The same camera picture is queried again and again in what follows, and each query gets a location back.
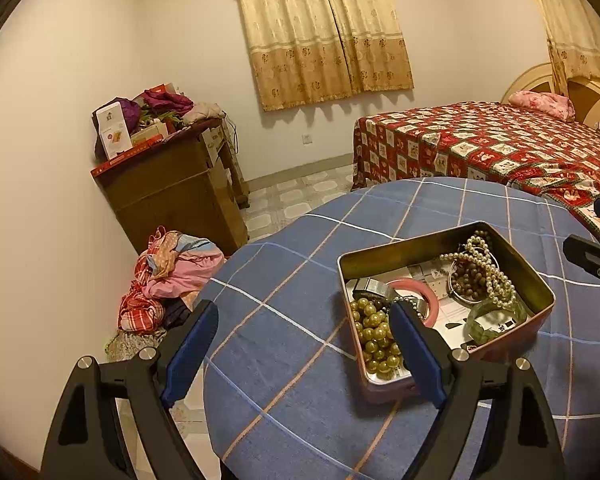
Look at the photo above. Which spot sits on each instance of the magenta cloth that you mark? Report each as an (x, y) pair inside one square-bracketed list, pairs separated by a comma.
[(167, 101)]

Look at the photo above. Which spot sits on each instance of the pink bangle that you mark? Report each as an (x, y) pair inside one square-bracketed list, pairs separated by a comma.
[(430, 295)]

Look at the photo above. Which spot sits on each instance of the beige bed headboard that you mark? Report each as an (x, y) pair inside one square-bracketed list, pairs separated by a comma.
[(535, 80)]

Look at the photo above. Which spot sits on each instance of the pale pink cloth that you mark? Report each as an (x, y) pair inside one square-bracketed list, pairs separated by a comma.
[(202, 112)]

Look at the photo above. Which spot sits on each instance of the white product box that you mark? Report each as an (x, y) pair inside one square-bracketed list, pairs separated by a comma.
[(112, 127)]

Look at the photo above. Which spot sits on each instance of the pile of colourful clothes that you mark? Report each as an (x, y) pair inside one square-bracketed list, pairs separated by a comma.
[(175, 270)]

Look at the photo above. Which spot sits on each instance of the green jade bangle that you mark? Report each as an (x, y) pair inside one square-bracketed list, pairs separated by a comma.
[(485, 322)]

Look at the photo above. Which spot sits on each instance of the bed with red patchwork cover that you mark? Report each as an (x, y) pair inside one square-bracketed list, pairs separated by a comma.
[(480, 145)]

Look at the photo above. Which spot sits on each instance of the brown wooden cabinet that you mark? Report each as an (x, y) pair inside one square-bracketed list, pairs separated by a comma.
[(180, 195)]

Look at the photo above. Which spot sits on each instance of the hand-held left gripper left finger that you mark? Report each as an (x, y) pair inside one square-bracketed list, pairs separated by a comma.
[(195, 350)]

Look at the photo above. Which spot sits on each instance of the rectangular metal tin box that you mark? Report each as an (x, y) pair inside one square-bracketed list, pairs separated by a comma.
[(530, 280)]

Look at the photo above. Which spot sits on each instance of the beige patterned window curtain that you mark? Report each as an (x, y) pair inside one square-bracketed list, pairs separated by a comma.
[(320, 35)]

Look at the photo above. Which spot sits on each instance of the beige patterned side curtain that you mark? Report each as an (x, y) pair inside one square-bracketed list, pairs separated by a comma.
[(575, 20)]

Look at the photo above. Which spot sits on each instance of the pink pillow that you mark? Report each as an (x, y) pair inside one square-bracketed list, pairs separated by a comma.
[(545, 102)]

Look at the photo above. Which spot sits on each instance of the white wall socket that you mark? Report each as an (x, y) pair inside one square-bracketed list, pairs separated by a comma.
[(307, 138)]

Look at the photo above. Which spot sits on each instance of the blue plaid tablecloth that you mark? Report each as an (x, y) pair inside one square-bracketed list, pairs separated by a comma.
[(290, 360)]

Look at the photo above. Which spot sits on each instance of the purple cloth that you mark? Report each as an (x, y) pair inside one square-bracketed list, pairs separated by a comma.
[(127, 110)]

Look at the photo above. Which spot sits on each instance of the red flat box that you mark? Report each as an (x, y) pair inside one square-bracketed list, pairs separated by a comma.
[(125, 157)]

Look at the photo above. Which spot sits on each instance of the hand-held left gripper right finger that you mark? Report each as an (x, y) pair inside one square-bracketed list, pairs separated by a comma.
[(417, 350)]

